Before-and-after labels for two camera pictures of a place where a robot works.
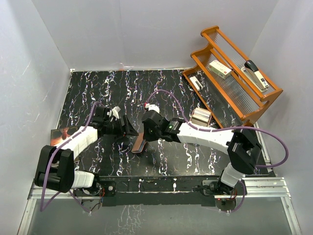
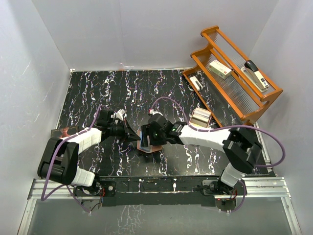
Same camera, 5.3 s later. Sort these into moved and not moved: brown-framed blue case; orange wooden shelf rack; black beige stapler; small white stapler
Moved: brown-framed blue case
Not moved: orange wooden shelf rack; black beige stapler; small white stapler
